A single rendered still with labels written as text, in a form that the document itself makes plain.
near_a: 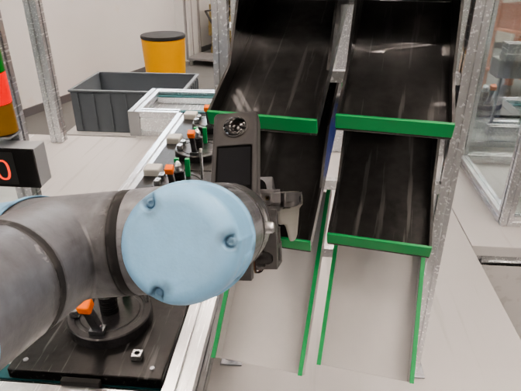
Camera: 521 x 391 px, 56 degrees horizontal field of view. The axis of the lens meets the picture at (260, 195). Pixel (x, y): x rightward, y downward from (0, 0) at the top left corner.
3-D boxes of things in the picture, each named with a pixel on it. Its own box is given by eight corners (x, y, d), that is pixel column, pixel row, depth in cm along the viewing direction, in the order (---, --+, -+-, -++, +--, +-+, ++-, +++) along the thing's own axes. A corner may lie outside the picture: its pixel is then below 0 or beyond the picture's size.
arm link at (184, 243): (97, 186, 29) (237, 173, 28) (160, 185, 40) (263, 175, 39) (109, 317, 30) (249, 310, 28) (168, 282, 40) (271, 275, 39)
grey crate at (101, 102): (186, 135, 266) (183, 92, 256) (74, 131, 271) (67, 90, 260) (201, 111, 304) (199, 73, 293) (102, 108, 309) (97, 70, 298)
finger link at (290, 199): (277, 206, 60) (239, 210, 53) (277, 192, 60) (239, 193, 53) (312, 206, 58) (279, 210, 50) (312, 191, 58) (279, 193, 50)
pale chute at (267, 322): (305, 375, 72) (301, 375, 68) (219, 358, 75) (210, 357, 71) (332, 192, 80) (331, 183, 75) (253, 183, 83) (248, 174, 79)
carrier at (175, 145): (232, 178, 140) (231, 136, 134) (149, 174, 142) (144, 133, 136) (242, 147, 161) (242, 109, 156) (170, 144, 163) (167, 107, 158)
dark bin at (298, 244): (311, 253, 64) (308, 219, 58) (215, 238, 67) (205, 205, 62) (341, 107, 81) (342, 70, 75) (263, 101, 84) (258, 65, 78)
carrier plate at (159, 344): (163, 389, 74) (161, 378, 73) (9, 378, 76) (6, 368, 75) (195, 288, 95) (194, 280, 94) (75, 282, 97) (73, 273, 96)
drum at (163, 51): (175, 111, 504) (169, 39, 471) (139, 106, 519) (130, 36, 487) (197, 99, 541) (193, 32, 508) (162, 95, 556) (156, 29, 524)
